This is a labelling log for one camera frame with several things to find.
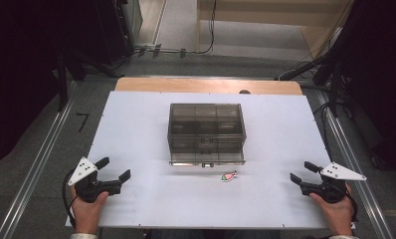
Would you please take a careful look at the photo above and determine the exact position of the black floor cable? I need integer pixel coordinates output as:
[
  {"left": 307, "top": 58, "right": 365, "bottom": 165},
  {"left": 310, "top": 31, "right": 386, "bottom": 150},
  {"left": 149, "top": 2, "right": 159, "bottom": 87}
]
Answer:
[{"left": 112, "top": 0, "right": 218, "bottom": 68}]

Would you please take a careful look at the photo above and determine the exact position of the light wooden furniture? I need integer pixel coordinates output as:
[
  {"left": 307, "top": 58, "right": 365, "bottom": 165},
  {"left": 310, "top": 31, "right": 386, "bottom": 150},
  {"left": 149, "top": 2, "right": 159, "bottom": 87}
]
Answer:
[{"left": 196, "top": 0, "right": 354, "bottom": 61}]

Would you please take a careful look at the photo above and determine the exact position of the small pink green fish sticker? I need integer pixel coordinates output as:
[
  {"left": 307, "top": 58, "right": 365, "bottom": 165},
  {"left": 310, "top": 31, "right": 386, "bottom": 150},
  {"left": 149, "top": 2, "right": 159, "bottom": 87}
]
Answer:
[{"left": 220, "top": 169, "right": 240, "bottom": 183}]

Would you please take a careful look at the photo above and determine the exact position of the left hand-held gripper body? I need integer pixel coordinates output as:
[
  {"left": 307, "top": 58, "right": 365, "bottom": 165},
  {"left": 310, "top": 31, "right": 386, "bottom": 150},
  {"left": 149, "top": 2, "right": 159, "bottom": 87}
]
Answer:
[{"left": 67, "top": 156, "right": 122, "bottom": 204}]

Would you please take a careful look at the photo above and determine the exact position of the black stand with legs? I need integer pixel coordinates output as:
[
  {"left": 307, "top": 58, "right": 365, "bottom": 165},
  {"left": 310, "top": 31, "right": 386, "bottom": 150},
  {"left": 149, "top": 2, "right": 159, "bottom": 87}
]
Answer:
[
  {"left": 51, "top": 43, "right": 120, "bottom": 114},
  {"left": 274, "top": 0, "right": 369, "bottom": 118}
]

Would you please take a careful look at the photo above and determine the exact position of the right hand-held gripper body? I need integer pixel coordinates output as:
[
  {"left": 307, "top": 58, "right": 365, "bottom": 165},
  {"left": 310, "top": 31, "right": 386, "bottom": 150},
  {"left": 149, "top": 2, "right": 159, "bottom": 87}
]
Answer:
[{"left": 299, "top": 161, "right": 367, "bottom": 204}]

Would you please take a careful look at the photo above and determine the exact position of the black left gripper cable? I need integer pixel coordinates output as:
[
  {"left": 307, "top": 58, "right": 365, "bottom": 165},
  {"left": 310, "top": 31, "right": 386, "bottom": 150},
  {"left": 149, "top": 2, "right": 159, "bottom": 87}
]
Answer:
[{"left": 62, "top": 168, "right": 80, "bottom": 231}]

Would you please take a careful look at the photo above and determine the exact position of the person's right hand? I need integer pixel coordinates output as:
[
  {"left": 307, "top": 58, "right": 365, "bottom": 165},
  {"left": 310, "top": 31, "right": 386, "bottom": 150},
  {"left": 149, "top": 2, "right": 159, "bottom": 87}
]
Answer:
[{"left": 308, "top": 183, "right": 355, "bottom": 237}]

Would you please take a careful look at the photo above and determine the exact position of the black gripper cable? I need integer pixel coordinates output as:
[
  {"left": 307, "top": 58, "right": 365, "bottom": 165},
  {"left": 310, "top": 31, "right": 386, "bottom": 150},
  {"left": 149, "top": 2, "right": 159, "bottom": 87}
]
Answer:
[
  {"left": 62, "top": 168, "right": 80, "bottom": 231},
  {"left": 344, "top": 190, "right": 359, "bottom": 223}
]

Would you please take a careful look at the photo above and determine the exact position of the black cable along table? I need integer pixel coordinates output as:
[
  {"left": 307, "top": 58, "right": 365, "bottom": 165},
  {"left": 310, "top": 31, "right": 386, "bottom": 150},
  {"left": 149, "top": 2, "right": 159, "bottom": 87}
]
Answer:
[{"left": 313, "top": 101, "right": 334, "bottom": 163}]

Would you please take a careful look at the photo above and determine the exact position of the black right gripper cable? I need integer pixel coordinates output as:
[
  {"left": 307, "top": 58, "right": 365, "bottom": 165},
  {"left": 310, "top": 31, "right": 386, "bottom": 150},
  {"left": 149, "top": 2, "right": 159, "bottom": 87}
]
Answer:
[{"left": 344, "top": 190, "right": 359, "bottom": 223}]

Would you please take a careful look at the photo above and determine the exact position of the person's left hand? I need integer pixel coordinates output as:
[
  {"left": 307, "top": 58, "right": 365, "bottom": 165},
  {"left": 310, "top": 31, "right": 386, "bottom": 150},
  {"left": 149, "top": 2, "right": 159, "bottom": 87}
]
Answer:
[{"left": 69, "top": 185, "right": 110, "bottom": 235}]

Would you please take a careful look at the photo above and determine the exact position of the smoky transparent drawer box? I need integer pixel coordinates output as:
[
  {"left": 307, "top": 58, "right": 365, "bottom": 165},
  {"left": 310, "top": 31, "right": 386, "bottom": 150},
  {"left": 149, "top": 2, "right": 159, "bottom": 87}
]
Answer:
[{"left": 166, "top": 103, "right": 248, "bottom": 168}]

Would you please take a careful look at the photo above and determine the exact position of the metal floor rail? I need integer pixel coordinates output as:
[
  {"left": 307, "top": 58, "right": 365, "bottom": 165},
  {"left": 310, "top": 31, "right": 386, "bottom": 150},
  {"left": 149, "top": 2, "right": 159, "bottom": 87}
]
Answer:
[
  {"left": 0, "top": 79, "right": 79, "bottom": 239},
  {"left": 314, "top": 89, "right": 395, "bottom": 239}
]

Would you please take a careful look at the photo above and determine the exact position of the dark cabinet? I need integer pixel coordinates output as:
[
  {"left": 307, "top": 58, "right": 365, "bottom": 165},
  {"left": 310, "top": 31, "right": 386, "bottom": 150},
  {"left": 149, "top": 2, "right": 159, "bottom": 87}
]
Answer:
[{"left": 91, "top": 0, "right": 144, "bottom": 66}]

